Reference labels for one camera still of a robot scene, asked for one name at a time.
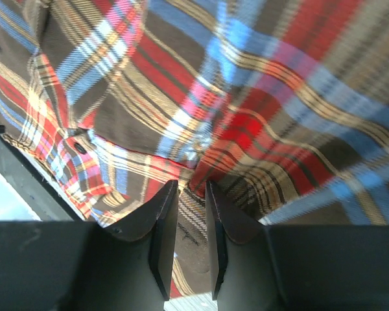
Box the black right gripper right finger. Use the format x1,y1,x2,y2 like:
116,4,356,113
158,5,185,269
206,181,389,310

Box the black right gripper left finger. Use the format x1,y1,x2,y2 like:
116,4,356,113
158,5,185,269
0,180,178,310

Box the brown red plaid shirt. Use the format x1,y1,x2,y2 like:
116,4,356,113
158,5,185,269
0,1,389,297

